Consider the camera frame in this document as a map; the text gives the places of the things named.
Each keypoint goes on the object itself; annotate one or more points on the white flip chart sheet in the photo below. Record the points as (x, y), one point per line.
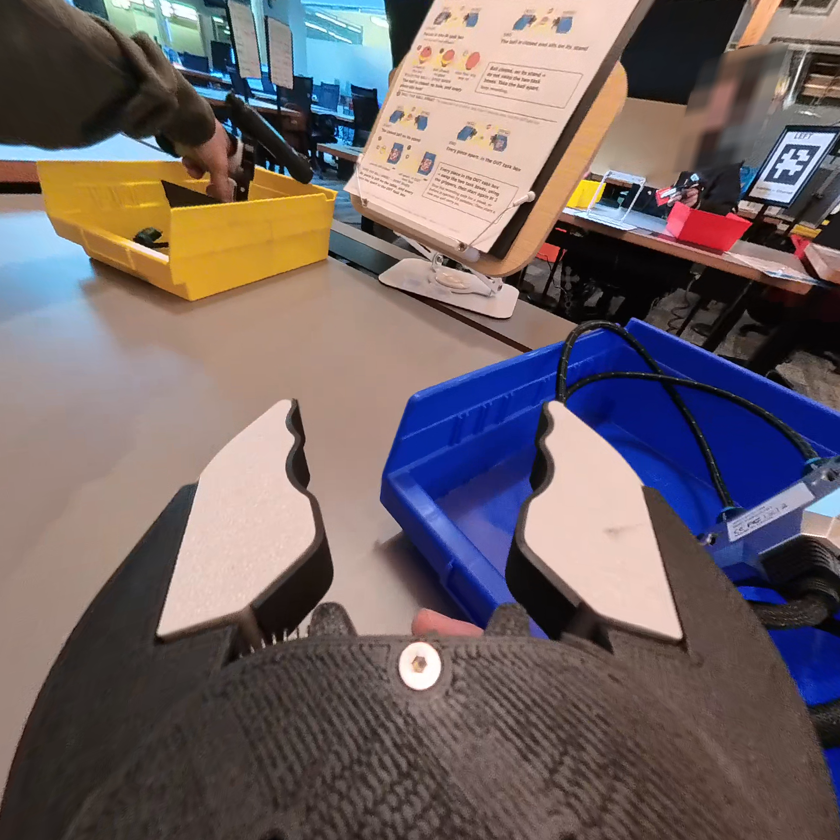
(244, 39)
(280, 52)

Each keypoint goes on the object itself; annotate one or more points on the wooden document stand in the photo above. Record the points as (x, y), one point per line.
(571, 197)

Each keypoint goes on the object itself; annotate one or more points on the background office workstations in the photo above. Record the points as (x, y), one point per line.
(328, 98)

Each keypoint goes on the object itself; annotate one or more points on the small dark green plug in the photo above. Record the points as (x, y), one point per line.
(149, 237)

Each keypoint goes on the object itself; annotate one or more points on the grey desk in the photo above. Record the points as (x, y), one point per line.
(197, 367)

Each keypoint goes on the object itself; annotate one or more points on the tag sign on stand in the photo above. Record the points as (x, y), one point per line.
(797, 164)

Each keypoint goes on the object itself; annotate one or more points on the black bin divider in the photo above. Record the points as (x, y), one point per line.
(187, 195)

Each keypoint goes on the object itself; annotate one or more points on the red plastic bin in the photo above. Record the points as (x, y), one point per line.
(709, 229)

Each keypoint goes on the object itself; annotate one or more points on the person's left hand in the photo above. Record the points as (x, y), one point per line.
(213, 161)

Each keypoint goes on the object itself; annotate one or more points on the person's left forearm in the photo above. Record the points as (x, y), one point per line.
(79, 79)

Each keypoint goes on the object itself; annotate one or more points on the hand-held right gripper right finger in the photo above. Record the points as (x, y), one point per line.
(604, 538)

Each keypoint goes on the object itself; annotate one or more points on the small yellow bin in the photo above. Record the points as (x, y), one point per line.
(581, 193)

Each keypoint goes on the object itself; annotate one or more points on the printed instruction sheet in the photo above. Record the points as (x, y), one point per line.
(472, 131)

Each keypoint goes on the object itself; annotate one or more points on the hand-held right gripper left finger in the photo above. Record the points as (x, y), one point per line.
(243, 525)

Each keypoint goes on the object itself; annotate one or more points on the blue plastic bin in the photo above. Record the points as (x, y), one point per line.
(459, 446)

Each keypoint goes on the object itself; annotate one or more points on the person's right hand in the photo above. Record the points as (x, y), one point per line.
(446, 623)

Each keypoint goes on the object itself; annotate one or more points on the yellow plastic bin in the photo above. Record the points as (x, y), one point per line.
(249, 249)

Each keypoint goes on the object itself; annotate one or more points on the clear acrylic stand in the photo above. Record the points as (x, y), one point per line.
(617, 197)

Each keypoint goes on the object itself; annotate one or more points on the wooden background table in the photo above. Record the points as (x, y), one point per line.
(761, 266)

